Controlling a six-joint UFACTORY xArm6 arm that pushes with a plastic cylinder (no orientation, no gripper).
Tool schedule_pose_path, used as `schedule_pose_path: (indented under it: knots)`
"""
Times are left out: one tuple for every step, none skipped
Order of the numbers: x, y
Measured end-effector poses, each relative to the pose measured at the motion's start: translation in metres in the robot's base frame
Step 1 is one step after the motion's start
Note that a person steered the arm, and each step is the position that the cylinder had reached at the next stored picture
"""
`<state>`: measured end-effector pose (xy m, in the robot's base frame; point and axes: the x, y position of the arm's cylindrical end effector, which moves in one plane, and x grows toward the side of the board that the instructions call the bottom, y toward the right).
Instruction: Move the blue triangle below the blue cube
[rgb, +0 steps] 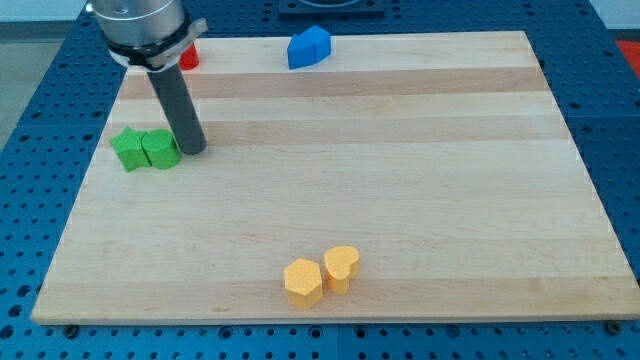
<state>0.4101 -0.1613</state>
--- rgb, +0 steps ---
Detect blue triangle block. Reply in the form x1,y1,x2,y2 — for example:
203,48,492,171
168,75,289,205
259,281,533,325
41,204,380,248
287,34,315,70

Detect blue cube block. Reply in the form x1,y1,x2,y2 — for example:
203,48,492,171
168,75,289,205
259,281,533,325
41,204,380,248
301,25,332,63

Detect yellow heart block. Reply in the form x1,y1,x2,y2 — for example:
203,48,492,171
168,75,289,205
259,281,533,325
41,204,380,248
324,245,360,294

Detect yellow hexagon block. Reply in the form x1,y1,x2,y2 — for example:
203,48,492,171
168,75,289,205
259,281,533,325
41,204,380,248
283,258,323,309

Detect wooden board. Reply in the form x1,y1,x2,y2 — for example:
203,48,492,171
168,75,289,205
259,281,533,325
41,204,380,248
32,31,639,325

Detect green cylinder block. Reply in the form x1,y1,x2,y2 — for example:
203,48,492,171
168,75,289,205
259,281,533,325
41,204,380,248
142,129,181,170

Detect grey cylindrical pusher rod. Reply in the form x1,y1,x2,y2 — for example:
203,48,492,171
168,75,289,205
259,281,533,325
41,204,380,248
147,65,207,155

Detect red block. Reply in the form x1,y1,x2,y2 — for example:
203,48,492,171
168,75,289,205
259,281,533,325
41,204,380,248
179,43,200,71

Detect green star block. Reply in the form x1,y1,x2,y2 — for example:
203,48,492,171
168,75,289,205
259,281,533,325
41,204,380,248
109,127,151,172

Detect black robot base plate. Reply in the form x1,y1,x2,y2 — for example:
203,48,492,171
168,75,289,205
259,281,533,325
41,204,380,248
276,0,386,18

